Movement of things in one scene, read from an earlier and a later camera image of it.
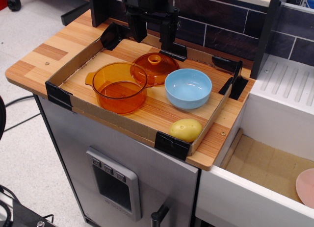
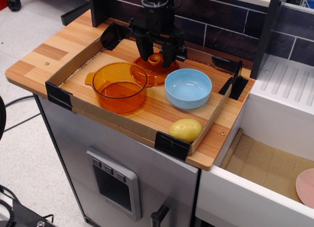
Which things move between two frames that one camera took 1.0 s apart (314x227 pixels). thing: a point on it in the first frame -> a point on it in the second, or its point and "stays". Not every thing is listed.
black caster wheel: (14, 3) stays
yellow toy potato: (187, 130) stays
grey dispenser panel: (117, 186) stays
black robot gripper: (153, 4) -> (159, 22)
